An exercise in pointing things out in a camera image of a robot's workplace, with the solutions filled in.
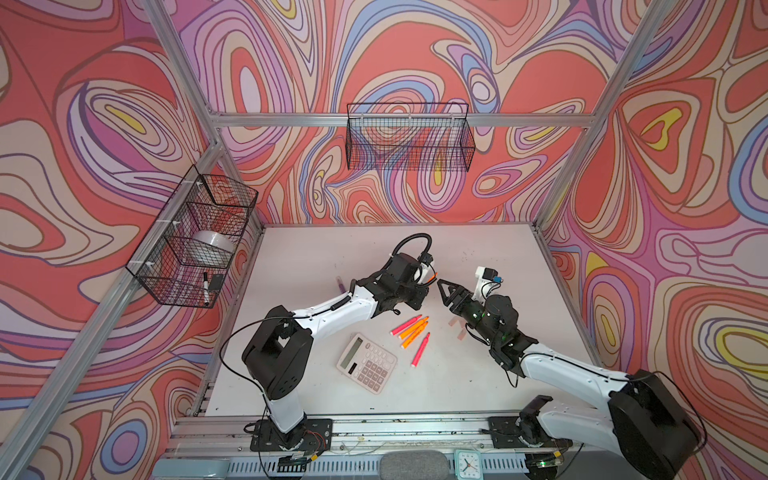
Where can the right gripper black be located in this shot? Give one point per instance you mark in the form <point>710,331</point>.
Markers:
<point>454,294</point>

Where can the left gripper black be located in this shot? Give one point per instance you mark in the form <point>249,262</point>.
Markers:
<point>421,294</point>

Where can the purple pen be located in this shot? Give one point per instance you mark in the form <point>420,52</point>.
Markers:
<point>342,287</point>

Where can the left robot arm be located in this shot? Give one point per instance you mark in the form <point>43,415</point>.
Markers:
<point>277,355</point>

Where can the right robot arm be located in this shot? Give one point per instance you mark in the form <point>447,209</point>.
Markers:
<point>633,415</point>

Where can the pink pen left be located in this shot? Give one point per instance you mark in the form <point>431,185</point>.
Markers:
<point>403,327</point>

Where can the pink pen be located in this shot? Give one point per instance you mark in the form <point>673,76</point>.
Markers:
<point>420,351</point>
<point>403,327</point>

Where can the pink pen lower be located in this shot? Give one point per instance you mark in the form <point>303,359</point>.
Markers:
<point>420,351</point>

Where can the pink calculator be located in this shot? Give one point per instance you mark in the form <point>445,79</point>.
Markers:
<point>367,364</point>

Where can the small white clock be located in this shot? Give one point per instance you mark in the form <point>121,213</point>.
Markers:
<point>468,465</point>

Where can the grey padded cushion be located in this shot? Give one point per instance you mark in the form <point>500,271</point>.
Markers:
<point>414,465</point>

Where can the silver tape roll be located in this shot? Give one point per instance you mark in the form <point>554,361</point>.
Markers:
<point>210,248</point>

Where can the black marker in basket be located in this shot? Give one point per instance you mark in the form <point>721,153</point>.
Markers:
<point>205,289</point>

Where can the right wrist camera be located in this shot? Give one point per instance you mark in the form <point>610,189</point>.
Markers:
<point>485,277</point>

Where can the black wire basket back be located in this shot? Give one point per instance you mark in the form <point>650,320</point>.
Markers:
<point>409,136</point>

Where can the black wire basket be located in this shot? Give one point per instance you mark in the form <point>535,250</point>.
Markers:
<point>201,227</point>
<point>409,136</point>

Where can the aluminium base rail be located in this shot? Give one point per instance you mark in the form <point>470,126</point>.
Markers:
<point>352,434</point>

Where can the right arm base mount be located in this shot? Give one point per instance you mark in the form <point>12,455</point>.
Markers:
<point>524,430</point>

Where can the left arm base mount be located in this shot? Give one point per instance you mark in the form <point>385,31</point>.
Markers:
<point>313,435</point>

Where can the black wire basket left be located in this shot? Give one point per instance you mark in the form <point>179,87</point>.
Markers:
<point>201,227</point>

